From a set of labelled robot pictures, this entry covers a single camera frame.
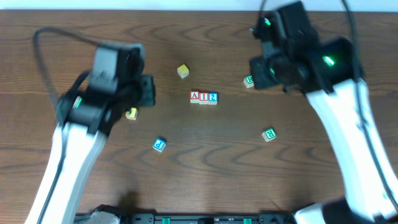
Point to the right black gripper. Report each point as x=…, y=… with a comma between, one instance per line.
x=259, y=73

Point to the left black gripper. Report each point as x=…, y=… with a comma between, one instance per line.
x=147, y=91

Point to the green r block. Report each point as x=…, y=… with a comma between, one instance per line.
x=248, y=81
x=269, y=134

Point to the yellow block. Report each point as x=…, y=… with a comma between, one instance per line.
x=131, y=113
x=183, y=71

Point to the red letter A block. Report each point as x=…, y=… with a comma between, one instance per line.
x=194, y=97

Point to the red letter I block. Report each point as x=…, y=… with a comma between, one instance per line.
x=203, y=98

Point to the blue number 2 block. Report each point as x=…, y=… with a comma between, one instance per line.
x=213, y=98

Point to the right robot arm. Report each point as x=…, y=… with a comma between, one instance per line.
x=330, y=76

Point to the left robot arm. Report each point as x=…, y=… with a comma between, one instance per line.
x=85, y=114

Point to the blue letter P block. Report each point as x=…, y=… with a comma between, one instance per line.
x=159, y=144

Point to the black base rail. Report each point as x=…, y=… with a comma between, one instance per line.
x=109, y=214

